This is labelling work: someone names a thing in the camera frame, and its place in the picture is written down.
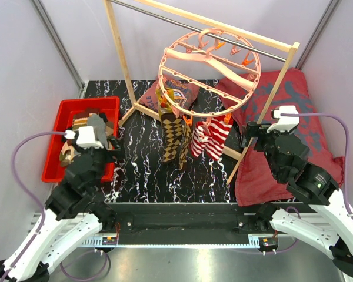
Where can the orange clothespin front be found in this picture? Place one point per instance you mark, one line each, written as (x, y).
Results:
(227, 118)

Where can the orange clothespin left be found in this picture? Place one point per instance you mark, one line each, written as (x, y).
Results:
(188, 120)

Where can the wooden drying rack frame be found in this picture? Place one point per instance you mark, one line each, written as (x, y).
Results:
(185, 93)

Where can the pink round clip hanger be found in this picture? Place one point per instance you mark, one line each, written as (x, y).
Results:
(194, 57)

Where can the orange clothespin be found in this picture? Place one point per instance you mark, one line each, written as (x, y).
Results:
(188, 120)
(227, 118)
(162, 102)

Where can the brown yellow argyle sock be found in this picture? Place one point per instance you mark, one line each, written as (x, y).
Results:
(172, 129)

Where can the red blue patterned cloth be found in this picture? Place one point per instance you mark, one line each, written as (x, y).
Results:
(254, 183)

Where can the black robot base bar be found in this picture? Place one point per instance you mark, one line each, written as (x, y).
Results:
(170, 219)

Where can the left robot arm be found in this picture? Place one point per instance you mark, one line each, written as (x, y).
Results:
(72, 213)

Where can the pink clothespin left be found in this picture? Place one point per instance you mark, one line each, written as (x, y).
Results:
(175, 111)

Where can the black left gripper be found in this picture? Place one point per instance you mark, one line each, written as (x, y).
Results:
(118, 154)

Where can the red plastic bin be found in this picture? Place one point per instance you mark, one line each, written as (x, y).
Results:
(53, 172)

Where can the red white striped sock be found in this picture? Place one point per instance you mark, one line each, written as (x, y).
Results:
(200, 139)
(219, 131)

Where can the orange clothespin back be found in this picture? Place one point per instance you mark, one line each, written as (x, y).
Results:
(162, 102)

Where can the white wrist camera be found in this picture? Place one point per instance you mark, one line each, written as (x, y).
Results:
(284, 124)
(84, 137)

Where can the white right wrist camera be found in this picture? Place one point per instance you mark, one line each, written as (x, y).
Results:
(284, 124)

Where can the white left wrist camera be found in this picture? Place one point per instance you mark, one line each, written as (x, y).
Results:
(84, 137)

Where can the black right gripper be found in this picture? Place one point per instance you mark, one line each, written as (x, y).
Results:
(253, 129)

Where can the grey sock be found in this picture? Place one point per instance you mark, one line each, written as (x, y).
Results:
(99, 126)

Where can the beige olive sock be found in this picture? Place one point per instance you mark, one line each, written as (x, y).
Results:
(67, 154)

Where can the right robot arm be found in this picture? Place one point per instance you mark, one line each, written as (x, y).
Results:
(287, 158)

